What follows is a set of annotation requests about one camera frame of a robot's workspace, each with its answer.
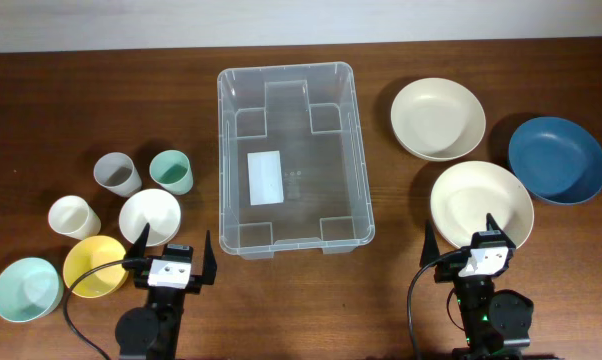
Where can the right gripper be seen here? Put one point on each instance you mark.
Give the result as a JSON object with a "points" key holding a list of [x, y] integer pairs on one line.
{"points": [[450, 269]]}

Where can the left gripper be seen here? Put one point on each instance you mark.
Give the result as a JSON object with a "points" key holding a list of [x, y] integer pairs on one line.
{"points": [[194, 281]]}

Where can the cream plate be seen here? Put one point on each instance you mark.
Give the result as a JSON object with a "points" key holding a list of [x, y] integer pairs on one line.
{"points": [[437, 119], [466, 193]]}

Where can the mint green cup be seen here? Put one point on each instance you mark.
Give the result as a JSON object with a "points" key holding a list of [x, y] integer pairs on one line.
{"points": [[171, 169]]}

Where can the grey cup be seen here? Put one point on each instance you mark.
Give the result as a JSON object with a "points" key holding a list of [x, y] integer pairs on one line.
{"points": [[117, 173]]}

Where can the dark blue plate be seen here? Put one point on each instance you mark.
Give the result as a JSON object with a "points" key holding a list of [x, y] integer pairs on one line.
{"points": [[557, 160]]}

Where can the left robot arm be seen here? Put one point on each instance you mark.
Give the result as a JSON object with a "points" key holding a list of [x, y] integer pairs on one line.
{"points": [[152, 330]]}

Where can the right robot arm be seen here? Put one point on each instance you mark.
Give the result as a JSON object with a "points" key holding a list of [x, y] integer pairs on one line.
{"points": [[495, 323]]}

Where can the white bowl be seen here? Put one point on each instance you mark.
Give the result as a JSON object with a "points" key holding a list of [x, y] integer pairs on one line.
{"points": [[157, 207]]}

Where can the yellow bowl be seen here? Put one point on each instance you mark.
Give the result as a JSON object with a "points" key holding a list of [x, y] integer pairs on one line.
{"points": [[89, 254]]}

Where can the cream cup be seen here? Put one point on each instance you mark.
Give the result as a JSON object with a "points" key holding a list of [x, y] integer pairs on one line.
{"points": [[72, 216]]}

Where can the white label inside bin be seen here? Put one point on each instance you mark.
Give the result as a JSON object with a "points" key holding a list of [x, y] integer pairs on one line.
{"points": [[265, 178]]}

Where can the mint green bowl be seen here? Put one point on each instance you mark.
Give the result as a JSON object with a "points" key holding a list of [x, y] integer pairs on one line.
{"points": [[30, 288]]}

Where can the clear plastic storage bin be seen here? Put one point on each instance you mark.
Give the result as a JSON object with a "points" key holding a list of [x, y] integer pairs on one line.
{"points": [[309, 113]]}

